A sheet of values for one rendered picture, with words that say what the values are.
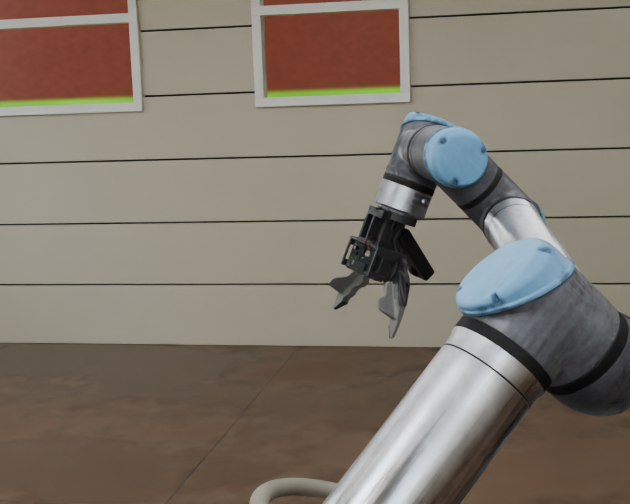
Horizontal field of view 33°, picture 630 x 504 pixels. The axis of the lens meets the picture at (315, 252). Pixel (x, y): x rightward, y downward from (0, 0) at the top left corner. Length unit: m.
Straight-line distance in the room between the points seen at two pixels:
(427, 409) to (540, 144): 6.91
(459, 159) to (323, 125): 6.45
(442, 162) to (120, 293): 7.16
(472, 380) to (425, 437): 0.07
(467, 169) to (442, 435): 0.66
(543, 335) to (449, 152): 0.59
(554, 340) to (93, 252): 7.72
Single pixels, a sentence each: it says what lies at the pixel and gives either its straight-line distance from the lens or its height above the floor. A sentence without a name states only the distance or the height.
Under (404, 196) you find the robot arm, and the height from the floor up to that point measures 1.78.
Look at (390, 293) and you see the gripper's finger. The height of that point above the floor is 1.62.
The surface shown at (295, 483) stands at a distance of 1.83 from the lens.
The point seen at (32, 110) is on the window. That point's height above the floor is 1.92.
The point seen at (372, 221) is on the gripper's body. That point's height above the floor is 1.74.
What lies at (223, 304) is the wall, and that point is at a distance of 8.41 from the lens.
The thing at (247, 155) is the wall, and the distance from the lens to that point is 8.20.
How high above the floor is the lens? 1.94
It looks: 8 degrees down
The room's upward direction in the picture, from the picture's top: 2 degrees counter-clockwise
